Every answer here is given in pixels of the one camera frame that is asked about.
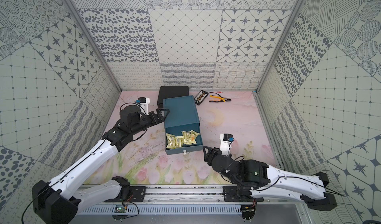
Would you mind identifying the yellow handled pliers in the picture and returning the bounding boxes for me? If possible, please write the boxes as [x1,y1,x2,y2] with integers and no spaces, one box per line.
[209,95,232,103]

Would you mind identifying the green cookie packet three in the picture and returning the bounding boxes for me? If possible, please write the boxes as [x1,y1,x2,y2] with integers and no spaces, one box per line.
[182,130,200,145]

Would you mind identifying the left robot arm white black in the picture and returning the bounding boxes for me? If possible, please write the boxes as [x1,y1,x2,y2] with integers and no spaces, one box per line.
[31,104,170,224]

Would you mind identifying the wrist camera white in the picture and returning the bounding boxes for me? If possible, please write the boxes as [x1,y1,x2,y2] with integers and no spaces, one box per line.
[136,97,150,115]
[220,133,234,156]

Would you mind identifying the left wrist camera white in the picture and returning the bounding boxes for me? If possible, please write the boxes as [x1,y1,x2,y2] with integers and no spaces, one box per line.
[136,97,150,115]

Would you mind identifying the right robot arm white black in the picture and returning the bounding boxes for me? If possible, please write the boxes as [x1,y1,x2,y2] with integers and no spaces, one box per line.
[203,146,338,212]

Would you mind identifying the black case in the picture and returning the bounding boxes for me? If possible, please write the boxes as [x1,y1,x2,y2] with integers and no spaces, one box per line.
[157,86,189,109]

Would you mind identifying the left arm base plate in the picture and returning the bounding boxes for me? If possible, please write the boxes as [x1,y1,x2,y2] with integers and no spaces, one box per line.
[104,186,146,203]

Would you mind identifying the teal drawer cabinet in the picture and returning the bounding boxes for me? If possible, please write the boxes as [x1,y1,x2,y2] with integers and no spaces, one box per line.
[163,96,200,135]

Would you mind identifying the aluminium rail frame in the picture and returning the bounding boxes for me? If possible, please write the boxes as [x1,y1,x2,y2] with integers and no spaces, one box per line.
[61,176,302,209]

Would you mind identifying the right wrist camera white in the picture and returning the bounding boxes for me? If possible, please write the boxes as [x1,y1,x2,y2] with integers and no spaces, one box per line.
[220,133,234,156]

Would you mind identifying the green cookie packet one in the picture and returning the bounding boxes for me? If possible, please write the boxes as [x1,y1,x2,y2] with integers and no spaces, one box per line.
[166,133,183,149]

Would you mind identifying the black bit tray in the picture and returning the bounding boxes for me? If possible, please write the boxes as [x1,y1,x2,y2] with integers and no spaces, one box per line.
[194,90,208,106]

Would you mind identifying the green cookie packet two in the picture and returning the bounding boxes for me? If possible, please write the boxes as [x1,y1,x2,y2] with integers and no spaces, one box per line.
[175,136,191,148]

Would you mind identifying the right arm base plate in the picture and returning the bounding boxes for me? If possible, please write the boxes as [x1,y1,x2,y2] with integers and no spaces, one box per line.
[223,186,254,202]

